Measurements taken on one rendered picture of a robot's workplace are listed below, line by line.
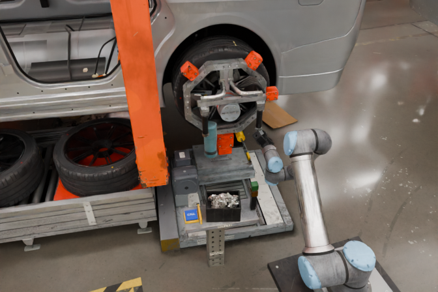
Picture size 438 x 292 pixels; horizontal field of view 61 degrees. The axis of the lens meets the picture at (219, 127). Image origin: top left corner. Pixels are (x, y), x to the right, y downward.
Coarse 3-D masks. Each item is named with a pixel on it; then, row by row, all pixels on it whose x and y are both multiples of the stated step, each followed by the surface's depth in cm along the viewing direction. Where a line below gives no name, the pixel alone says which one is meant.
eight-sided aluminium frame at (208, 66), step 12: (216, 60) 231; (228, 60) 231; (240, 60) 231; (204, 72) 228; (252, 72) 235; (192, 84) 232; (264, 84) 241; (252, 108) 258; (192, 120) 250; (240, 120) 262; (252, 120) 257; (228, 132) 260
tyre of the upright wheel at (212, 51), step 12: (216, 36) 246; (228, 36) 248; (192, 48) 243; (204, 48) 235; (216, 48) 232; (228, 48) 232; (240, 48) 236; (252, 48) 257; (180, 60) 246; (192, 60) 233; (204, 60) 232; (180, 72) 237; (264, 72) 246; (180, 84) 239; (180, 96) 245; (180, 108) 250
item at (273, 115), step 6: (270, 102) 398; (270, 108) 389; (276, 108) 389; (264, 114) 380; (270, 114) 380; (276, 114) 380; (282, 114) 380; (288, 114) 381; (264, 120) 371; (270, 120) 372; (276, 120) 372; (282, 120) 372; (288, 120) 372; (294, 120) 371; (270, 126) 361; (276, 126) 361
